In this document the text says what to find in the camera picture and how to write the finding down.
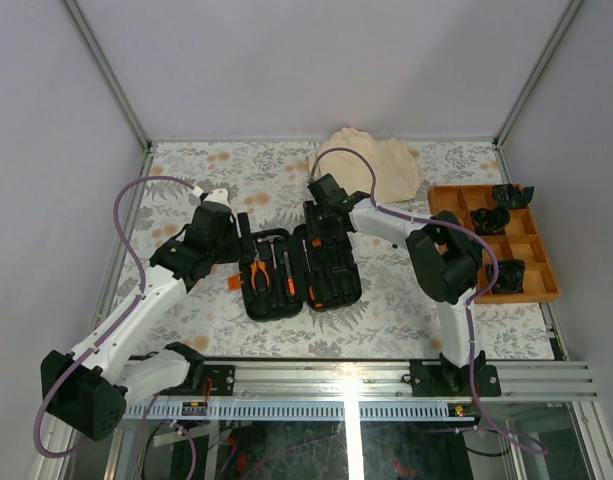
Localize orange black needle-nose pliers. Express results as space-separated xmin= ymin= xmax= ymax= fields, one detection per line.
xmin=250 ymin=260 xmax=271 ymax=293

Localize steel claw hammer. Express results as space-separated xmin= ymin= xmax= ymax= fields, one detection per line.
xmin=256 ymin=234 xmax=284 ymax=270

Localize dark green tool case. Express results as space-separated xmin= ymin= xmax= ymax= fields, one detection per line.
xmin=228 ymin=214 xmax=362 ymax=322

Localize large black orange screwdriver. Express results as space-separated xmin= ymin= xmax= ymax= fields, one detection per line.
xmin=301 ymin=239 xmax=321 ymax=308

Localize orange utility knife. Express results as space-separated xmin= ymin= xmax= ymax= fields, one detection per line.
xmin=283 ymin=250 xmax=296 ymax=298

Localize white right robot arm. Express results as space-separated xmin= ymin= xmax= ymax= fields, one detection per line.
xmin=308 ymin=174 xmax=482 ymax=395

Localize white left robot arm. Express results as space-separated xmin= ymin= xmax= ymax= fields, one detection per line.
xmin=40 ymin=199 xmax=240 ymax=441

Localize floral table mat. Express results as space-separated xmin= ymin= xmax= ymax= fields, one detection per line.
xmin=131 ymin=141 xmax=554 ymax=360

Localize cream cloth bag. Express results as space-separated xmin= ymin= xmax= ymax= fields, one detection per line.
xmin=308 ymin=127 xmax=422 ymax=203

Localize dark tape roll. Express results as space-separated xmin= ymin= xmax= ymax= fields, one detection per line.
xmin=492 ymin=183 xmax=535 ymax=210
xmin=471 ymin=207 xmax=510 ymax=236
xmin=491 ymin=259 xmax=526 ymax=294

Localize dark tape roll top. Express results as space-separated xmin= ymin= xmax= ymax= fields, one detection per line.
xmin=492 ymin=183 xmax=535 ymax=210

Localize dark tape roll bottom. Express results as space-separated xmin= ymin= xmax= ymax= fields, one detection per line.
xmin=491 ymin=259 xmax=526 ymax=294

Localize orange compartment tray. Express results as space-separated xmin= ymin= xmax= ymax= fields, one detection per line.
xmin=428 ymin=185 xmax=560 ymax=305

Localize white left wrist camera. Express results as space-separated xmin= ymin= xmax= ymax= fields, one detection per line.
xmin=191 ymin=186 xmax=230 ymax=207

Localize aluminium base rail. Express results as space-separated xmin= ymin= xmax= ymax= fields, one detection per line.
xmin=124 ymin=360 xmax=598 ymax=421

